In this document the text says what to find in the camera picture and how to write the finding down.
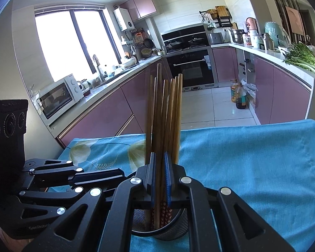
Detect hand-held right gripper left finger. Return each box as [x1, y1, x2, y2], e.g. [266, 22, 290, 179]
[24, 152, 158, 252]

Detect black wall spice rack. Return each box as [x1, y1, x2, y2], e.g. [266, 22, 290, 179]
[199, 5, 233, 30]

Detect black range hood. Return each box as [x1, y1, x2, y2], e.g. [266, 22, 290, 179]
[161, 24, 208, 43]

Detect mint green appliance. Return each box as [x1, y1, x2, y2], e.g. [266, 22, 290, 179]
[264, 21, 284, 46]

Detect gas stove with pans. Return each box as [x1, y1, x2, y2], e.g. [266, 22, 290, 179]
[164, 38, 210, 53]

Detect purple wall cabinet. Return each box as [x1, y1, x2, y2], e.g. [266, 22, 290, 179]
[120, 0, 158, 22]

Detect clear plastic bag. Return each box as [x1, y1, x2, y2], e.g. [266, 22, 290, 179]
[242, 83, 258, 103]

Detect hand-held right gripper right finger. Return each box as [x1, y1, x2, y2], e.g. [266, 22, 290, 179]
[163, 151, 296, 252]

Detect white wall water heater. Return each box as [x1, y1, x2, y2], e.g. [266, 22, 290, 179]
[113, 7, 135, 32]

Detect oil bottles on floor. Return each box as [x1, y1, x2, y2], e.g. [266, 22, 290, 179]
[235, 83, 248, 110]

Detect blue floral tablecloth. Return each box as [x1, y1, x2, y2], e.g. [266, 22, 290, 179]
[58, 119, 315, 252]

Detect kitchen window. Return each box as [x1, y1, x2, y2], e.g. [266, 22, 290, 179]
[34, 8, 126, 84]

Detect green leafy vegetables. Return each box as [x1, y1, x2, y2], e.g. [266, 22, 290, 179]
[282, 42, 315, 77]

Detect white microwave oven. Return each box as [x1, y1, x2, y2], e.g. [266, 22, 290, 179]
[36, 73, 85, 122]

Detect pink electric kettle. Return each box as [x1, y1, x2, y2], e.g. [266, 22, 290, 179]
[245, 17, 258, 32]

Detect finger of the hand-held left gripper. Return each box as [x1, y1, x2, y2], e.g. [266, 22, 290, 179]
[18, 186, 92, 211]
[22, 158, 127, 187]

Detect black mesh utensil holder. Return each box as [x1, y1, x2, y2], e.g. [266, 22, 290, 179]
[126, 171, 190, 241]

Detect stainless steel pot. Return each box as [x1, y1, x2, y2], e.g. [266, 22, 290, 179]
[229, 29, 246, 44]

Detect steel thermos flask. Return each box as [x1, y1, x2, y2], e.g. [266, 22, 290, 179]
[262, 33, 275, 51]

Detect silver toaster box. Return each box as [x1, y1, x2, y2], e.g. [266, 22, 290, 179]
[207, 32, 224, 45]

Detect black built-in oven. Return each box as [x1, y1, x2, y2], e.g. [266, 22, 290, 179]
[166, 48, 217, 90]

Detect chrome sink faucet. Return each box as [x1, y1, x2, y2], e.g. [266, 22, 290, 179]
[92, 54, 106, 83]

